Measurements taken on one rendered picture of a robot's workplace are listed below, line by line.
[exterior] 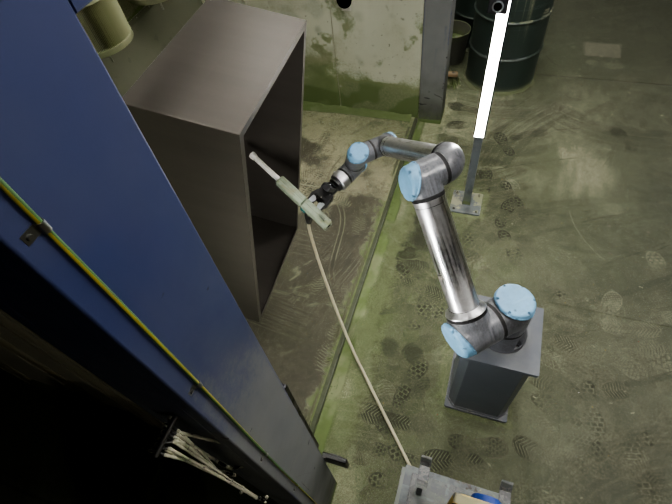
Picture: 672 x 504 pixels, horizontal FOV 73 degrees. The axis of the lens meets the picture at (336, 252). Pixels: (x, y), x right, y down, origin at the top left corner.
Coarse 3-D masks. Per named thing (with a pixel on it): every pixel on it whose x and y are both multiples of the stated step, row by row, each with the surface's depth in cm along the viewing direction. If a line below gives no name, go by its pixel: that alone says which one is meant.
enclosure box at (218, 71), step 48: (192, 48) 139; (240, 48) 141; (288, 48) 144; (144, 96) 125; (192, 96) 127; (240, 96) 129; (288, 96) 182; (192, 144) 129; (240, 144) 124; (288, 144) 203; (192, 192) 148; (240, 192) 141; (240, 240) 164; (288, 240) 248; (240, 288) 196
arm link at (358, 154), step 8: (352, 144) 197; (360, 144) 197; (368, 144) 199; (352, 152) 196; (360, 152) 197; (368, 152) 197; (352, 160) 197; (360, 160) 196; (368, 160) 201; (352, 168) 204; (360, 168) 205
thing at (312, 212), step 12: (252, 156) 204; (264, 168) 204; (276, 180) 203; (288, 192) 200; (300, 192) 201; (300, 204) 200; (312, 204) 200; (312, 216) 199; (324, 216) 198; (324, 228) 199
